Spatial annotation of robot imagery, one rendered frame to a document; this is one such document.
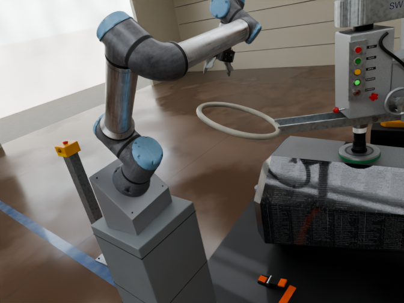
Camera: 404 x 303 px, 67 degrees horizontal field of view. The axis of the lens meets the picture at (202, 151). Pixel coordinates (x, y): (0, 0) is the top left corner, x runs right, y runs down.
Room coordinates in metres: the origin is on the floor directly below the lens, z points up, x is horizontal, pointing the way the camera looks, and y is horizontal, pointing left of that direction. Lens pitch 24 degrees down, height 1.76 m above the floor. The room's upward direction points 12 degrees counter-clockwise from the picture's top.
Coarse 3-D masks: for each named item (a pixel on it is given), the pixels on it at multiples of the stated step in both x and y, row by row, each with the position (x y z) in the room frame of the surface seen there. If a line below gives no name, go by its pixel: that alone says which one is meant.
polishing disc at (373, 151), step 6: (348, 144) 1.63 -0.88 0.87; (366, 144) 1.58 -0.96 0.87; (372, 144) 1.57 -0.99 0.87; (342, 150) 1.57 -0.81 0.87; (348, 150) 1.55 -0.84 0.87; (372, 150) 1.50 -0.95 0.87; (378, 150) 1.49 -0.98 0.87; (342, 156) 1.52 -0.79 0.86; (348, 156) 1.49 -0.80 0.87; (354, 156) 1.47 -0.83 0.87; (360, 156) 1.46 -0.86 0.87; (366, 156) 1.45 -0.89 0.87; (372, 156) 1.44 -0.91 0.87
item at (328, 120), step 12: (396, 108) 1.53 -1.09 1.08; (276, 120) 1.65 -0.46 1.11; (288, 120) 1.64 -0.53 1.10; (300, 120) 1.63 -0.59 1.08; (312, 120) 1.62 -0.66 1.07; (324, 120) 1.51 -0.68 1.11; (336, 120) 1.49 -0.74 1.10; (348, 120) 1.49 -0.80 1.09; (360, 120) 1.48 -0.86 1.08; (372, 120) 1.46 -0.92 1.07; (384, 120) 1.46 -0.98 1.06; (396, 120) 1.45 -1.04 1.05; (288, 132) 1.53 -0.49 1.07
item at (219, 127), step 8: (208, 104) 1.77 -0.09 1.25; (216, 104) 1.82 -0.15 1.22; (224, 104) 1.84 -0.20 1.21; (232, 104) 1.85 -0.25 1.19; (200, 112) 1.58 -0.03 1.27; (256, 112) 1.79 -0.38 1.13; (208, 120) 1.49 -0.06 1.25; (272, 120) 1.68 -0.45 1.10; (216, 128) 1.44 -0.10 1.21; (224, 128) 1.42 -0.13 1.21; (240, 136) 1.39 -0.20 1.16; (248, 136) 1.38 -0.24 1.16; (256, 136) 1.39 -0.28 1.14; (264, 136) 1.40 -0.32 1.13; (272, 136) 1.43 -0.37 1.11
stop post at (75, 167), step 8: (64, 144) 2.09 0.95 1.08; (72, 144) 2.08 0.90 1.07; (64, 152) 2.03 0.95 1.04; (72, 152) 2.06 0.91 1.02; (64, 160) 2.10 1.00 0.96; (72, 160) 2.07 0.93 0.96; (80, 160) 2.11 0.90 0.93; (72, 168) 2.06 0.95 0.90; (80, 168) 2.09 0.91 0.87; (72, 176) 2.09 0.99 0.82; (80, 176) 2.07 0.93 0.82; (80, 184) 2.06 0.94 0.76; (88, 184) 2.10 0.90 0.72; (80, 192) 2.08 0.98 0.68; (88, 192) 2.08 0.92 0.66; (88, 200) 2.06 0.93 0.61; (96, 200) 2.11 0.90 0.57; (88, 208) 2.06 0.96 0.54; (96, 208) 2.09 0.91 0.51; (88, 216) 2.09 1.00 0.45; (96, 216) 2.07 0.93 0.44; (104, 264) 2.02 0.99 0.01
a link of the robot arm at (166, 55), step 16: (240, 16) 1.34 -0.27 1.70; (208, 32) 1.13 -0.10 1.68; (224, 32) 1.16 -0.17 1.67; (240, 32) 1.24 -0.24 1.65; (256, 32) 1.30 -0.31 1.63; (144, 48) 0.90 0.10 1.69; (160, 48) 0.91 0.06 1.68; (176, 48) 0.94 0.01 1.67; (192, 48) 1.01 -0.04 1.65; (208, 48) 1.06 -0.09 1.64; (224, 48) 1.16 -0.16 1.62; (128, 64) 0.92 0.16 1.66; (144, 64) 0.89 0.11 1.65; (160, 64) 0.90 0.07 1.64; (176, 64) 0.92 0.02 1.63; (192, 64) 1.01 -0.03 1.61; (160, 80) 0.93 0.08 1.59; (176, 80) 0.96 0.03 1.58
